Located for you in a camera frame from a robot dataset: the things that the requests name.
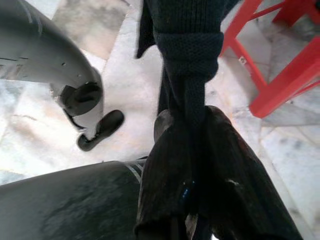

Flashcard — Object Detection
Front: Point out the navy blue garment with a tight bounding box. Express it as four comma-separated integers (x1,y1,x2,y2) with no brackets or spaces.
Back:
135,0,241,240

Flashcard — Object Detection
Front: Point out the grey left robot leg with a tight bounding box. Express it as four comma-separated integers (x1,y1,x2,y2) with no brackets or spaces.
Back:
0,0,104,134

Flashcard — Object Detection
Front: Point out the red plastic stool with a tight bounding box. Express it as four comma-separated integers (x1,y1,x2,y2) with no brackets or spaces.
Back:
219,0,320,119

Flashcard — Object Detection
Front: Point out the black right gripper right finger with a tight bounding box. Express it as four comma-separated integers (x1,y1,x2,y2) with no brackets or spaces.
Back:
197,104,304,240

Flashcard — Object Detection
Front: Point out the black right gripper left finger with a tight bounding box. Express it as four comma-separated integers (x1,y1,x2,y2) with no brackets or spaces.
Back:
134,109,196,240

